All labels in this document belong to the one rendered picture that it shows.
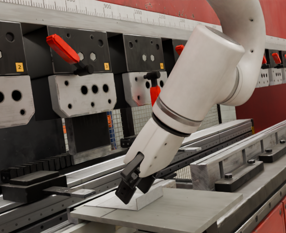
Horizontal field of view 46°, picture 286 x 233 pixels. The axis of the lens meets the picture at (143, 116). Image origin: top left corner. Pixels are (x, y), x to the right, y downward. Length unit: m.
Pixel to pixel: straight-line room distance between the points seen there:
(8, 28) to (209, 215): 0.43
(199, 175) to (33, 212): 0.49
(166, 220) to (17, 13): 0.41
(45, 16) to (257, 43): 0.36
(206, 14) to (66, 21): 0.58
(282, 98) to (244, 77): 2.16
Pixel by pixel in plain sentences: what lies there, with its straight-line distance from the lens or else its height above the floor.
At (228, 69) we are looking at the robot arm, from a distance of 0.51.
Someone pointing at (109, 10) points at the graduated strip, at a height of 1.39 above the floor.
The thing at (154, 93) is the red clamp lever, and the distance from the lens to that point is 0.77.
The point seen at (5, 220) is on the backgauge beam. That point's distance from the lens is 0.89.
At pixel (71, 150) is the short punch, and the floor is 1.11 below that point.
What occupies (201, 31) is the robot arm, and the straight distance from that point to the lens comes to 0.51.
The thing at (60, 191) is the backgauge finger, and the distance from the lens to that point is 0.82.
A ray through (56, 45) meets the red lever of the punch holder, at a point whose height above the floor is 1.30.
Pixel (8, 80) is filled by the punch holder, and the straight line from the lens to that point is 0.56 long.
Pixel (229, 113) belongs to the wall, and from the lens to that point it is 8.34.
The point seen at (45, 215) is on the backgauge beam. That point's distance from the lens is 0.95.
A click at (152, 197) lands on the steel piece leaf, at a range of 0.64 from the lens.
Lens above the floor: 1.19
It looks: 3 degrees down
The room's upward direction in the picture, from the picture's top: 7 degrees counter-clockwise
